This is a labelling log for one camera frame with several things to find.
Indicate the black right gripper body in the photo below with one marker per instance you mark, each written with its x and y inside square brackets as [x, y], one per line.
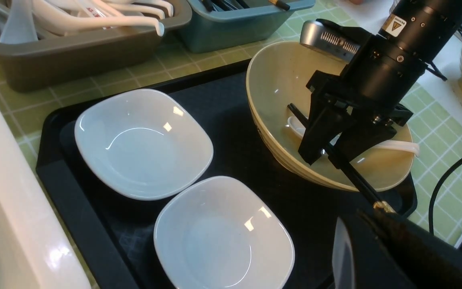
[332, 87]

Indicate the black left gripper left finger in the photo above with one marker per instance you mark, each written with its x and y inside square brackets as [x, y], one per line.
[358, 129]

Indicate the pile of white spoons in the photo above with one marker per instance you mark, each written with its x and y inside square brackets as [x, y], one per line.
[65, 16]

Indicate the blue plastic chopstick bin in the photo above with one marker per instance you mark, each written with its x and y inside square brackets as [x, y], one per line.
[212, 31]

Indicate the large white plastic tub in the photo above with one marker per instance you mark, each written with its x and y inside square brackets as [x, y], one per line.
[35, 252]

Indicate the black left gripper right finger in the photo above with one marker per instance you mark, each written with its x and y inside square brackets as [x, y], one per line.
[376, 250]

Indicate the grey plastic spoon bin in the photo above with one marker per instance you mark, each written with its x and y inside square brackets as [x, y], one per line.
[36, 65]

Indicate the white soup spoon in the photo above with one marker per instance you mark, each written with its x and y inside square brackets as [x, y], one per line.
[394, 145]

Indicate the tan noodle bowl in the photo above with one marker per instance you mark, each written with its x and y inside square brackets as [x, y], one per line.
[276, 77]

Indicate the white square dish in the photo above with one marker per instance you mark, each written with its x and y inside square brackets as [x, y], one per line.
[143, 144]
[218, 234]

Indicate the black chopstick pair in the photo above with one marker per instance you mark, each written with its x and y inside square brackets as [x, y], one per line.
[355, 176]

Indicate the black serving tray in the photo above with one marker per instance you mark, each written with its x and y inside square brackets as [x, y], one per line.
[114, 234]

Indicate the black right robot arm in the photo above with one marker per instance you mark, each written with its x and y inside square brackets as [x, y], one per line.
[392, 60]

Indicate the pile of black chopsticks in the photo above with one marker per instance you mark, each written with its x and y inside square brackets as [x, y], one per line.
[232, 5]

